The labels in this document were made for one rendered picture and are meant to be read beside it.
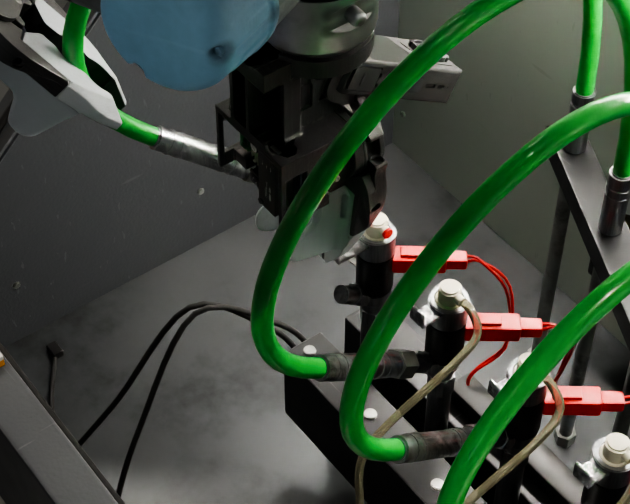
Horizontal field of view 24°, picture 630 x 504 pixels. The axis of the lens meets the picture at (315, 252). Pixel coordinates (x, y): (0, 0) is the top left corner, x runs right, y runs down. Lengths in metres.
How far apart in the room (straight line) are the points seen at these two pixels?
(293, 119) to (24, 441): 0.41
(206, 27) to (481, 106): 0.72
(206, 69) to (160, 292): 0.72
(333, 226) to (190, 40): 0.30
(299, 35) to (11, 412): 0.48
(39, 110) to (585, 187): 0.42
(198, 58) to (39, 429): 0.53
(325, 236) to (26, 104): 0.21
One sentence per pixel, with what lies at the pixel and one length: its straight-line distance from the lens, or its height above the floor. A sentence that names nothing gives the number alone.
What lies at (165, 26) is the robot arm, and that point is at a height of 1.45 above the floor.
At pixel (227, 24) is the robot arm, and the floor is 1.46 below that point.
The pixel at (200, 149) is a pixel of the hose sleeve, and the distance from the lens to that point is 1.04.
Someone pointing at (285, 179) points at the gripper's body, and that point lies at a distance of 0.88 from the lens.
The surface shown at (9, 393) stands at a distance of 1.20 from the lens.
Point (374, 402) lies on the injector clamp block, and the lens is 1.13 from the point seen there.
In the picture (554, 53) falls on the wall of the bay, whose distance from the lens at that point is 1.27.
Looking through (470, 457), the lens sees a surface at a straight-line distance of 0.78.
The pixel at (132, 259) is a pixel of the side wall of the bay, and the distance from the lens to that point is 1.41.
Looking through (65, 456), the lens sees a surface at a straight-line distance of 1.16.
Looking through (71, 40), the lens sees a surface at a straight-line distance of 0.96.
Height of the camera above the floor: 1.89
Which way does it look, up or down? 47 degrees down
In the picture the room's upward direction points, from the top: straight up
